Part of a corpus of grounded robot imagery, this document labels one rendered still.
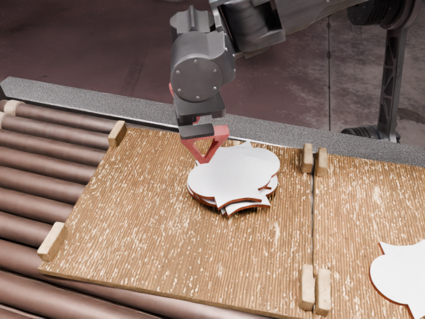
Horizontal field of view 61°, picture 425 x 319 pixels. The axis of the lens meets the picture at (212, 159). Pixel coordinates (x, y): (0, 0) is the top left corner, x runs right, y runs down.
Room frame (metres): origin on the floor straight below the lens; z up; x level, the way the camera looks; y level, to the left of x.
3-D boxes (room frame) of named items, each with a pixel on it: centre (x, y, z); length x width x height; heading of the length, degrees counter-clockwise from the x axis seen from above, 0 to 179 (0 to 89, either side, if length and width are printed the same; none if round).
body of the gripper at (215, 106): (0.44, 0.02, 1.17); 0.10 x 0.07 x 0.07; 12
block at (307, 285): (0.24, -0.13, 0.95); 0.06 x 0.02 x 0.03; 169
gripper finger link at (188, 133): (0.40, 0.02, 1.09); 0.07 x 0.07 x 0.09; 12
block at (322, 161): (0.49, -0.21, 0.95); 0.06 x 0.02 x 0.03; 168
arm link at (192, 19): (0.43, 0.02, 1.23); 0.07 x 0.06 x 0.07; 4
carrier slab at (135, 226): (0.41, 0.03, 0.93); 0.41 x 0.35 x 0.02; 79
